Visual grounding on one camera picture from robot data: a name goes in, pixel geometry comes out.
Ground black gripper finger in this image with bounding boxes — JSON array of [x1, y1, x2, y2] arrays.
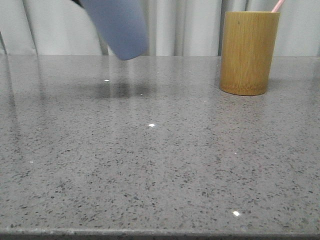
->
[[72, 0, 83, 8]]

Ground white curtain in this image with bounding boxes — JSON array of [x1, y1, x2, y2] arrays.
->
[[0, 0, 320, 56]]

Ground blue plastic cup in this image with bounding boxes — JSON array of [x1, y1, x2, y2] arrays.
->
[[80, 0, 149, 61]]

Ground bamboo wooden cup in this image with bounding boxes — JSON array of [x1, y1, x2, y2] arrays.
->
[[219, 11, 280, 96]]

